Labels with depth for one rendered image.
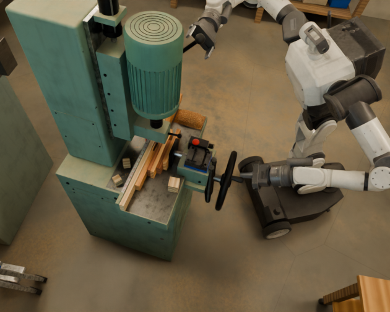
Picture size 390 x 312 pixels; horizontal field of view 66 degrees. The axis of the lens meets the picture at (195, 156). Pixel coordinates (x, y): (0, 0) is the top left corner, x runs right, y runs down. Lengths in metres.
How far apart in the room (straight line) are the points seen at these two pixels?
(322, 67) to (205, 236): 1.37
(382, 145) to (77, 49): 1.00
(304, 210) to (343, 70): 1.23
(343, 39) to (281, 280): 1.50
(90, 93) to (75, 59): 0.14
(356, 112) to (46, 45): 1.00
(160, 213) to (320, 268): 1.40
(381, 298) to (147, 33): 1.57
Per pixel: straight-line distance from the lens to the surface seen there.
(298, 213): 2.21
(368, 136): 1.16
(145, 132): 1.25
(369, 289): 1.81
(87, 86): 1.07
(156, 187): 1.27
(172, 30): 0.94
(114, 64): 1.00
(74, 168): 1.49
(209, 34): 1.25
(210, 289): 2.08
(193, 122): 1.45
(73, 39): 0.97
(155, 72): 0.94
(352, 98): 1.16
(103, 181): 1.43
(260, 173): 1.27
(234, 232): 2.21
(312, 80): 1.22
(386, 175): 1.16
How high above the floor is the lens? 2.02
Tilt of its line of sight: 55 degrees down
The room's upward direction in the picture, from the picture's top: 9 degrees clockwise
